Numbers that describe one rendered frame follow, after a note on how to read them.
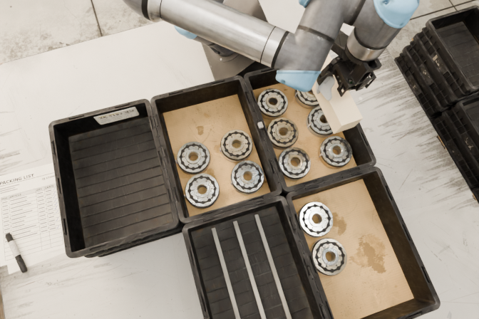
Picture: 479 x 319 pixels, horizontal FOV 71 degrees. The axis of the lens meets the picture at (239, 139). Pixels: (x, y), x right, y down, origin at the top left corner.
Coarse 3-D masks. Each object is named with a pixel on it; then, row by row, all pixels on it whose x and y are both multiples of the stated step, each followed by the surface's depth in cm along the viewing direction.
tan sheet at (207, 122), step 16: (176, 112) 112; (192, 112) 112; (208, 112) 113; (224, 112) 113; (240, 112) 113; (176, 128) 110; (192, 128) 110; (208, 128) 111; (224, 128) 111; (240, 128) 111; (176, 144) 108; (208, 144) 109; (192, 160) 107; (224, 160) 107; (256, 160) 108; (192, 176) 105; (224, 176) 106; (224, 192) 104; (256, 192) 104; (192, 208) 102; (208, 208) 102
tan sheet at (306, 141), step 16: (256, 96) 115; (288, 96) 116; (288, 112) 114; (304, 112) 114; (304, 128) 112; (304, 144) 111; (320, 144) 111; (320, 160) 109; (352, 160) 110; (320, 176) 107
